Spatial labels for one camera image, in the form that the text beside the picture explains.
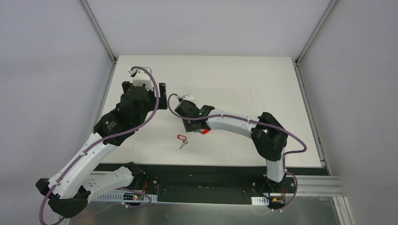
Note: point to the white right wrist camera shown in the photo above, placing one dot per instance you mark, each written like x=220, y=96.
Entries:
x=187, y=97

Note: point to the silver key with red tag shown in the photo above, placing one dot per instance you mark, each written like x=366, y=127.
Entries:
x=183, y=139

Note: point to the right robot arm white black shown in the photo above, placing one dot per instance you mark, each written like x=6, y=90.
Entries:
x=268, y=141

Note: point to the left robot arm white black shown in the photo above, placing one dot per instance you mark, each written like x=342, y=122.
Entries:
x=70, y=190

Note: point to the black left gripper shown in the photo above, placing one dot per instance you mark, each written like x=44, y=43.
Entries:
x=162, y=95

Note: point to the left controller board with wires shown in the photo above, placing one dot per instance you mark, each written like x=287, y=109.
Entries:
x=129, y=196

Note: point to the metal key organizer red handle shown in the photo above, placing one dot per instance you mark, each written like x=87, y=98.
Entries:
x=204, y=131

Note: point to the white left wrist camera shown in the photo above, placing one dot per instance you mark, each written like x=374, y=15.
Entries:
x=140, y=78

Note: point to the right controller board with wires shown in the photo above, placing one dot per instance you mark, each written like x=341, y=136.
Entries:
x=277, y=202

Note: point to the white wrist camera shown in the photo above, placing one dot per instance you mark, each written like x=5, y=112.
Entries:
x=140, y=78
x=187, y=97

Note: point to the controller board with wires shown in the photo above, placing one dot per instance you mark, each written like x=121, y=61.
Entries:
x=277, y=202
x=129, y=196

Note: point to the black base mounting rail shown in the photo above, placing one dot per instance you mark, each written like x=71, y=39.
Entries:
x=204, y=184

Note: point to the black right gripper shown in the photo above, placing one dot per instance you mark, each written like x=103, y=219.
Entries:
x=180, y=111

